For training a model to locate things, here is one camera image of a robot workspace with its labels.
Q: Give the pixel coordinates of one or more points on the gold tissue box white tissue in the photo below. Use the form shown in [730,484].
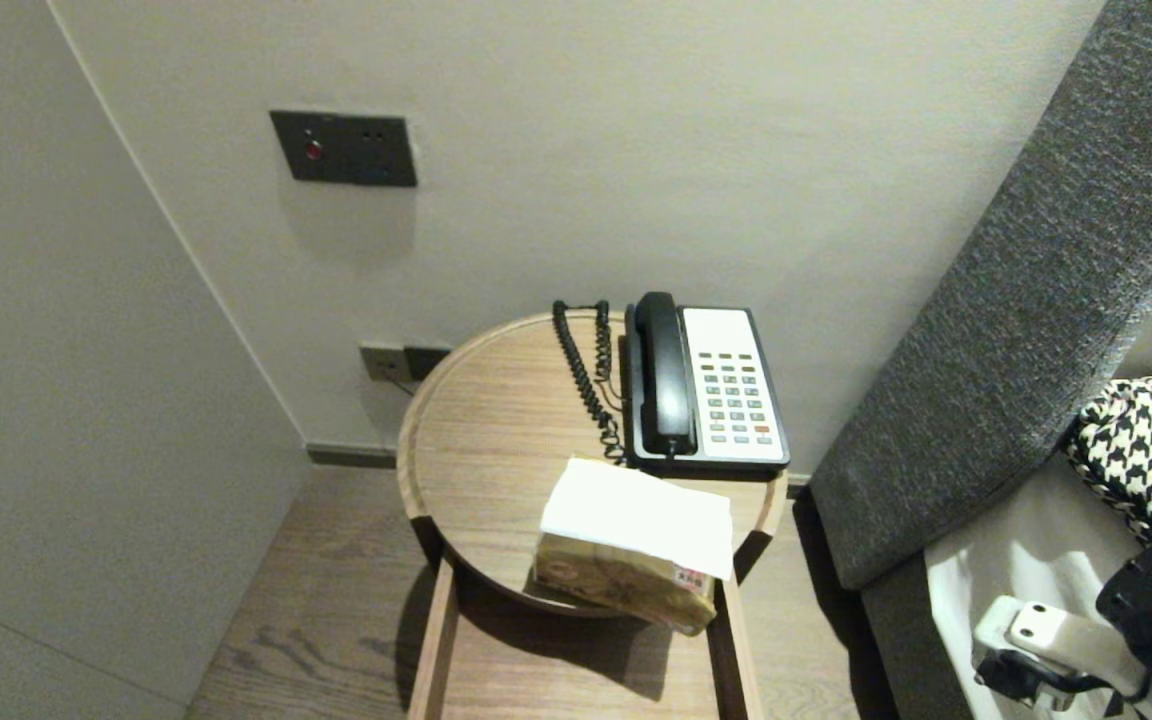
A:
[636,520]

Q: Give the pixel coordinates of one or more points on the black telephone handset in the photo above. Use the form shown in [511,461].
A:
[663,380]

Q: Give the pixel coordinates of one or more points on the round wooden side table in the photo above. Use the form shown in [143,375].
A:
[496,450]

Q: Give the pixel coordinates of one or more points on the white and black telephone base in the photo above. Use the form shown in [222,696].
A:
[726,400]

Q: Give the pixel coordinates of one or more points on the grey fabric bed base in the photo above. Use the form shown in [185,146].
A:
[901,650]

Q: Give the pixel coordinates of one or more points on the grey fabric headboard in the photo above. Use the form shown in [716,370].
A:
[1036,300]

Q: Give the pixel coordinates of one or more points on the black wall socket plate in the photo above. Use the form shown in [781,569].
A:
[426,362]

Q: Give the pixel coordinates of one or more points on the grey wall socket plate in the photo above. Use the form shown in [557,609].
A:
[381,362]

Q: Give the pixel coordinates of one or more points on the dark wall switch panel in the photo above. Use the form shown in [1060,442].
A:
[346,150]

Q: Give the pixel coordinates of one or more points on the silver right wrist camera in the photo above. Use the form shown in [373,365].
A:
[1056,640]

